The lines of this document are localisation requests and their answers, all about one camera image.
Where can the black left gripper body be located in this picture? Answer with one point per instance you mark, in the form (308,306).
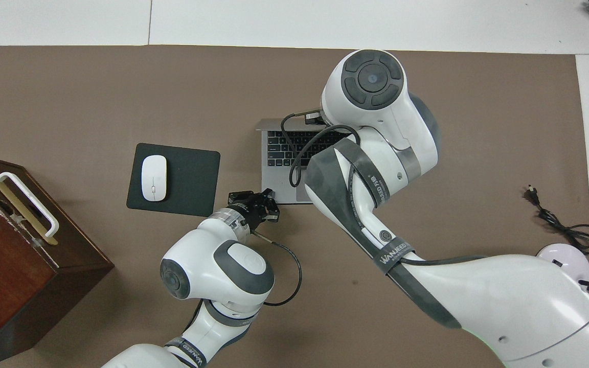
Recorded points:
(251,212)

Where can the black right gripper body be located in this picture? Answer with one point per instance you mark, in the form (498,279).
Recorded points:
(316,119)

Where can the grey laptop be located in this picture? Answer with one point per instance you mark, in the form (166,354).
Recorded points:
(279,179)

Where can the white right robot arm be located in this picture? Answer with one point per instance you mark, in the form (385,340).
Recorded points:
(504,301)

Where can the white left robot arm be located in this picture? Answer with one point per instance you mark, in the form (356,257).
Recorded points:
(212,266)

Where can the black mouse pad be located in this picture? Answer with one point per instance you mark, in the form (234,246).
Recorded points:
(192,179)

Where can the white computer mouse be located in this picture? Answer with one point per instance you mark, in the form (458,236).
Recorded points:
(154,179)

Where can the brown table mat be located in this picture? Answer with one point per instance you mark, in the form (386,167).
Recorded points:
(95,92)

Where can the brass box plate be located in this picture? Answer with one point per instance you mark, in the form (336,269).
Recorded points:
(50,240)

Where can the dark wooden box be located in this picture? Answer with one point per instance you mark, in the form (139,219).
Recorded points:
(8,286)

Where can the white desk lamp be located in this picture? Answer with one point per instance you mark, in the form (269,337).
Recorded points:
(570,258)

